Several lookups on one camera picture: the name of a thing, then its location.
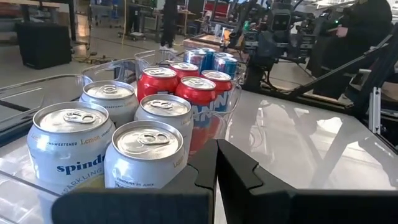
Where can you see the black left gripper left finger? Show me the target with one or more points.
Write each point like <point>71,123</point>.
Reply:
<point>155,208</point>

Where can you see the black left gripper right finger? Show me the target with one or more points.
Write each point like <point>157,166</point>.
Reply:
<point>295,208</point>

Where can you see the blue silver Red Bull can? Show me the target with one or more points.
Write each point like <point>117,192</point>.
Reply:
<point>224,54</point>
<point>226,67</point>
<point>194,60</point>
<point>209,59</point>

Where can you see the red Fanta can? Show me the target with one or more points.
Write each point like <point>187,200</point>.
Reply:
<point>196,95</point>
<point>185,69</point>
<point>157,84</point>
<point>220,85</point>

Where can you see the blue lemon soda can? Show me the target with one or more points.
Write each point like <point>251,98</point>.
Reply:
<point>168,116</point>

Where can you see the red tool cabinet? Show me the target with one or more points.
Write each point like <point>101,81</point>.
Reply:
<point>217,7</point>

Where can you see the wooden work table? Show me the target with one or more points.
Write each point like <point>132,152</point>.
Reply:
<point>199,43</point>

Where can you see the person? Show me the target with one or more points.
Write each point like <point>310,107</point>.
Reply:
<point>169,21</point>
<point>367,21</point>

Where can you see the black cabinet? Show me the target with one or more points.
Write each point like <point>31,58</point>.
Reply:
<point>43,45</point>

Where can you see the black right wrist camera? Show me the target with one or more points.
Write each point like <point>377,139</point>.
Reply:
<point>281,20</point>

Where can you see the white frame bracket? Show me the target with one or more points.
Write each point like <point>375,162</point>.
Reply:
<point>374,109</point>

